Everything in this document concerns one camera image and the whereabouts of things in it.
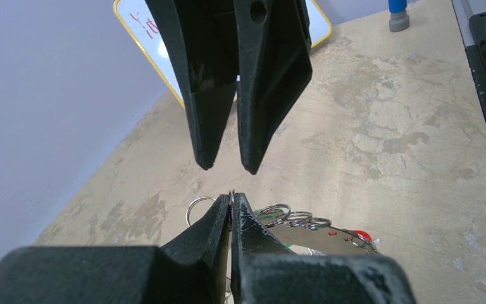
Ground key with green tag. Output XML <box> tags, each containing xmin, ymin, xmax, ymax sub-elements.
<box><xmin>253</xmin><ymin>207</ymin><xmax>285</xmax><ymax>220</ymax></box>

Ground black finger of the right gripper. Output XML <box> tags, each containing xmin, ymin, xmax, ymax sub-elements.
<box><xmin>146</xmin><ymin>1</ymin><xmax>239</xmax><ymax>170</ymax></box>
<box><xmin>235</xmin><ymin>0</ymin><xmax>313</xmax><ymax>175</ymax></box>

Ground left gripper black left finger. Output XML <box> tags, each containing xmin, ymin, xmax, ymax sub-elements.
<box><xmin>0</xmin><ymin>194</ymin><xmax>231</xmax><ymax>303</ymax></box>

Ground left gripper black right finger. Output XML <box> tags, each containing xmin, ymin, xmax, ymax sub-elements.
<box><xmin>230</xmin><ymin>193</ymin><xmax>418</xmax><ymax>304</ymax></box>

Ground silver disc with keyrings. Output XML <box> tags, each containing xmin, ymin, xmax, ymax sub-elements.
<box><xmin>162</xmin><ymin>191</ymin><xmax>378</xmax><ymax>265</ymax></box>

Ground whiteboard with red writing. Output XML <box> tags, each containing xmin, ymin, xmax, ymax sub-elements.
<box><xmin>113</xmin><ymin>0</ymin><xmax>333</xmax><ymax>106</ymax></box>

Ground keys with red green tags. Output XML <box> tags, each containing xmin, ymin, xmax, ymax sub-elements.
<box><xmin>353</xmin><ymin>230</ymin><xmax>373</xmax><ymax>243</ymax></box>

